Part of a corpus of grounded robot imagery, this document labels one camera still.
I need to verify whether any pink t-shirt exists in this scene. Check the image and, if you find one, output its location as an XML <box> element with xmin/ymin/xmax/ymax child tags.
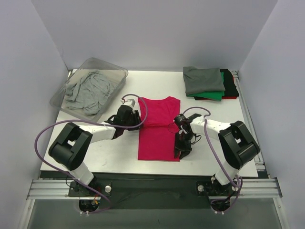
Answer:
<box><xmin>138</xmin><ymin>96</ymin><xmax>180</xmax><ymax>162</ymax></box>

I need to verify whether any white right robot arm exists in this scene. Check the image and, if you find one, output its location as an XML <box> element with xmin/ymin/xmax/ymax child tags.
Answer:
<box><xmin>174</xmin><ymin>114</ymin><xmax>260</xmax><ymax>195</ymax></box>

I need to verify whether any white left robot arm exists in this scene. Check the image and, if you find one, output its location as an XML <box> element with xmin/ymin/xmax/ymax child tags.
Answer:
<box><xmin>48</xmin><ymin>105</ymin><xmax>141</xmax><ymax>197</ymax></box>

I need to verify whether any crumpled light grey t-shirt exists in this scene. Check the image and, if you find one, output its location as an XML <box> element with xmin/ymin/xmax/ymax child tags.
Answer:
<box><xmin>65</xmin><ymin>69</ymin><xmax>118</xmax><ymax>115</ymax></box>

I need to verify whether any clear plastic bin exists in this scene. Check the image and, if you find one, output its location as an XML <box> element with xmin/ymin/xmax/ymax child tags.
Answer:
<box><xmin>50</xmin><ymin>58</ymin><xmax>128</xmax><ymax>122</ymax></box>

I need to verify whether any folded green t-shirt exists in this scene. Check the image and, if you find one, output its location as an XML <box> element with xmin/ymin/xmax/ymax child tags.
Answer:
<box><xmin>183</xmin><ymin>68</ymin><xmax>225</xmax><ymax>101</ymax></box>

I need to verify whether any folded dark grey t-shirt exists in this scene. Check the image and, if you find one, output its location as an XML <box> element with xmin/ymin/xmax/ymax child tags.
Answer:
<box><xmin>183</xmin><ymin>66</ymin><xmax>225</xmax><ymax>96</ymax></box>

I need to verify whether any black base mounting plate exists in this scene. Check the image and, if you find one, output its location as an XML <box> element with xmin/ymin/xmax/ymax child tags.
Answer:
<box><xmin>68</xmin><ymin>177</ymin><xmax>240</xmax><ymax>210</ymax></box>

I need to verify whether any folded black t-shirt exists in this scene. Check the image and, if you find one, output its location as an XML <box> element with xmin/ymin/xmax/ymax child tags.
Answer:
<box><xmin>192</xmin><ymin>69</ymin><xmax>239</xmax><ymax>101</ymax></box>

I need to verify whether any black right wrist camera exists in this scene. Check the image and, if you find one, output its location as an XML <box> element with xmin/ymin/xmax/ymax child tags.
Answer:
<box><xmin>174</xmin><ymin>114</ymin><xmax>201</xmax><ymax>127</ymax></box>

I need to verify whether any aluminium front frame rail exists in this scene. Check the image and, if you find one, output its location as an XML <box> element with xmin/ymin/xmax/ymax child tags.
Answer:
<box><xmin>27</xmin><ymin>179</ymin><xmax>282</xmax><ymax>200</ymax></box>

